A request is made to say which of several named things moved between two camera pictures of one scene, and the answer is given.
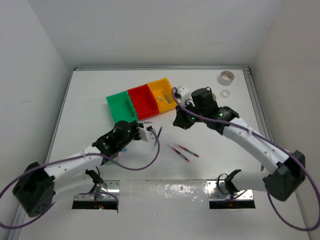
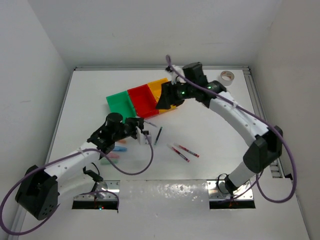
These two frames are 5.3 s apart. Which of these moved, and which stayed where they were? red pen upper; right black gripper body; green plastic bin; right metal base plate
Moved: right black gripper body
Stayed: right metal base plate; green plastic bin; red pen upper
